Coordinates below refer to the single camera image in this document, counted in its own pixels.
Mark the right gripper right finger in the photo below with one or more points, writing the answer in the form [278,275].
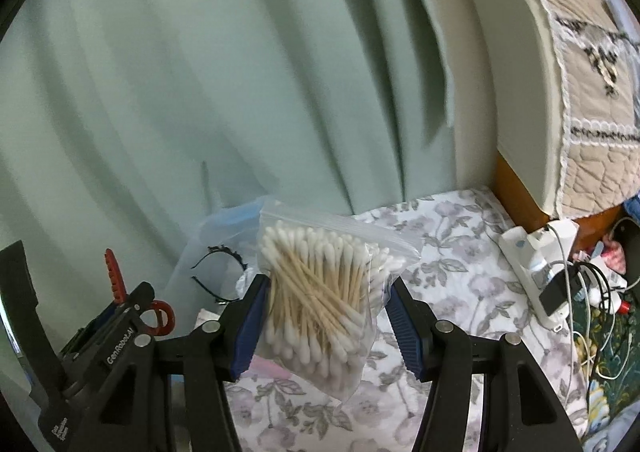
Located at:
[520,411]

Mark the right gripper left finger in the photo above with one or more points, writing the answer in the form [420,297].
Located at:
[211,356]

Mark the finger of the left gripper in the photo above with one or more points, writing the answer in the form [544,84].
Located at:
[110,332]

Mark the red hair claw clip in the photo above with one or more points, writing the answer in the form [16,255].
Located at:
[142,299]

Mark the cotton swab bundle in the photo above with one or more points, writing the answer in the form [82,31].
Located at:
[330,277]

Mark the clear plastic storage bin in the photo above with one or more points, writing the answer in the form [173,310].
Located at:
[216,266]

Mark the black power adapter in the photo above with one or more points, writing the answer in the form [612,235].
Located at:
[554,295]

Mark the white power strip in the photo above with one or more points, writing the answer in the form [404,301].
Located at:
[533,273]

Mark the green curtain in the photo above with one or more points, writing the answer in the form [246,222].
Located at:
[124,123]

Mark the white bed headboard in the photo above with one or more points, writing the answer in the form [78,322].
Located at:
[502,92]

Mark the beige quilted bedspread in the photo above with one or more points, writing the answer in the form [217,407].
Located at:
[595,44]

